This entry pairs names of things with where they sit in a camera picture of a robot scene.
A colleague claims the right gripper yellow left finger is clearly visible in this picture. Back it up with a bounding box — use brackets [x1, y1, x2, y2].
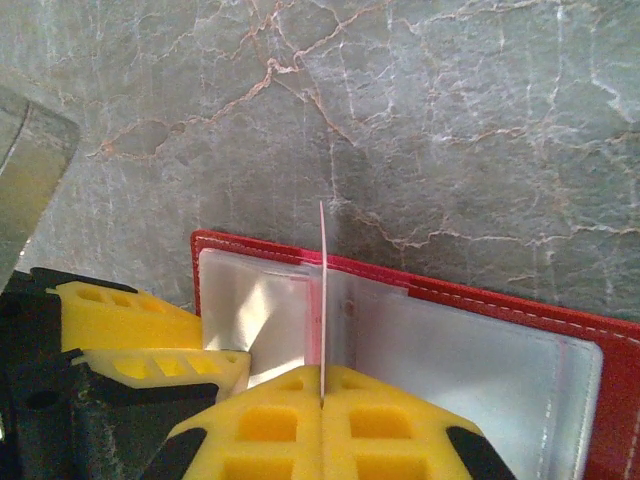
[142, 364, 324, 480]

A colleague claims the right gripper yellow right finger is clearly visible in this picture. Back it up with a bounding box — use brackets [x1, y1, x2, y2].
[322, 364, 519, 480]

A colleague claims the red card holder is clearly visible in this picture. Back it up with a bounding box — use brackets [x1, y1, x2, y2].
[189, 228, 640, 480]

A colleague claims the white card with red corner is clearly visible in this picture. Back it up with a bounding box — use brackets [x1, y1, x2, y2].
[316, 200, 331, 401]

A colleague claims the aluminium side rail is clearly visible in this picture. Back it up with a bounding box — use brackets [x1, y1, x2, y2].
[0, 82, 81, 291]

